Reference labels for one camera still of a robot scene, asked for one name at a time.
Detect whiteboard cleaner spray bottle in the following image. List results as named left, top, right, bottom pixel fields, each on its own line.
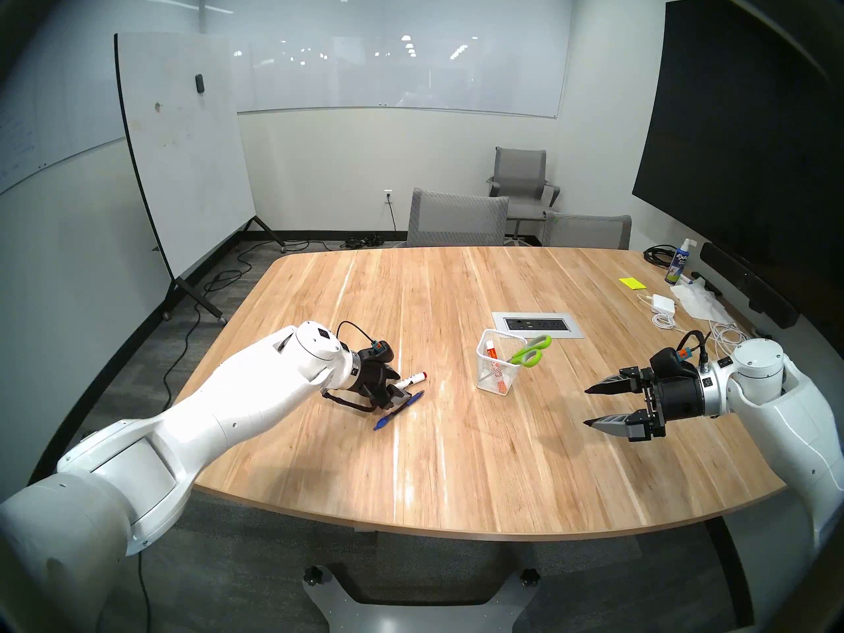
left=665, top=238, right=693, bottom=285

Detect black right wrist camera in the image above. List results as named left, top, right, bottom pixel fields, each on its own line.
left=649, top=348, right=700, bottom=378

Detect white crumpled plastic sheet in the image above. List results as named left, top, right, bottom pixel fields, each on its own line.
left=671, top=282, right=736, bottom=324

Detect rolling white whiteboard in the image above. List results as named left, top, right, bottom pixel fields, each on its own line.
left=114, top=33, right=287, bottom=326

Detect side wall whiteboard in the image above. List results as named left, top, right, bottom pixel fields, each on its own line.
left=0, top=45, right=129, bottom=194

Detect green handled scissors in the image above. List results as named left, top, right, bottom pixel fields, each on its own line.
left=508, top=335, right=552, bottom=369

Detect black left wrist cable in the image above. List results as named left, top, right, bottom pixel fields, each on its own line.
left=336, top=320, right=377, bottom=349

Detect silver table outlet box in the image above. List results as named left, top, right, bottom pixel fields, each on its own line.
left=492, top=311, right=585, bottom=340

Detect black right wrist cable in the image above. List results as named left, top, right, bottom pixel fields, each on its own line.
left=676, top=330, right=713, bottom=369

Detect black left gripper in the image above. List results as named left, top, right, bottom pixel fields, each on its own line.
left=352, top=354, right=411, bottom=412

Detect gray mesh office chair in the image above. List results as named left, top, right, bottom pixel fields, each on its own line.
left=407, top=189, right=510, bottom=247
left=541, top=211, right=632, bottom=250

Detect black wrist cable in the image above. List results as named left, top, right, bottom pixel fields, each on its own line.
left=336, top=320, right=377, bottom=349
left=676, top=330, right=713, bottom=369

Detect blue ballpoint pen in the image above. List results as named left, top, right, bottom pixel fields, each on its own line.
left=373, top=390, right=425, bottom=431

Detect wide glass wall board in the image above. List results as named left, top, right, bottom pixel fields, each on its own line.
left=201, top=0, right=574, bottom=118

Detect black video sound bar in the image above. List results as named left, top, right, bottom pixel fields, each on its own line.
left=700, top=241, right=800, bottom=329

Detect gray office chair with armrests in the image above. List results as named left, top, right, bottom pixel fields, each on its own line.
left=487, top=147, right=561, bottom=243

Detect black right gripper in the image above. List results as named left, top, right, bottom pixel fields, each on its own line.
left=584, top=368, right=706, bottom=443

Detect orange white Expo marker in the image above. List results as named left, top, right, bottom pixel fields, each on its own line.
left=485, top=342, right=507, bottom=395

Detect large black wall screen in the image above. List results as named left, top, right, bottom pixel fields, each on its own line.
left=632, top=0, right=844, bottom=316

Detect white mesh pen holder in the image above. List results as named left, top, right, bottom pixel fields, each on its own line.
left=475, top=328, right=528, bottom=396

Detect long black floor cable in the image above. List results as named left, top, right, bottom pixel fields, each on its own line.
left=137, top=239, right=291, bottom=633

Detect white charger cable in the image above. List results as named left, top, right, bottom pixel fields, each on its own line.
left=651, top=312, right=749, bottom=350

